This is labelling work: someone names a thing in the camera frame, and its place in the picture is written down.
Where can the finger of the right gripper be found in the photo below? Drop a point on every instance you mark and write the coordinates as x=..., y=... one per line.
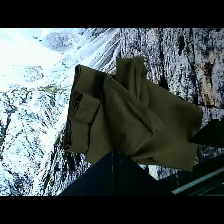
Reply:
x=211, y=135

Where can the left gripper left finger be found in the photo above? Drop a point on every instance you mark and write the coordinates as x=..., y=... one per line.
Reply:
x=95, y=180

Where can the silver frame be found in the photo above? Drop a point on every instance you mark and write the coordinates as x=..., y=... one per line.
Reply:
x=200, y=181

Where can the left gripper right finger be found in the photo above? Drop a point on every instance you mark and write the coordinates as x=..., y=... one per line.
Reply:
x=133, y=180

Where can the olive green garment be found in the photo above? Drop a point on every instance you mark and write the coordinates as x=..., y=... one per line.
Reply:
x=133, y=120

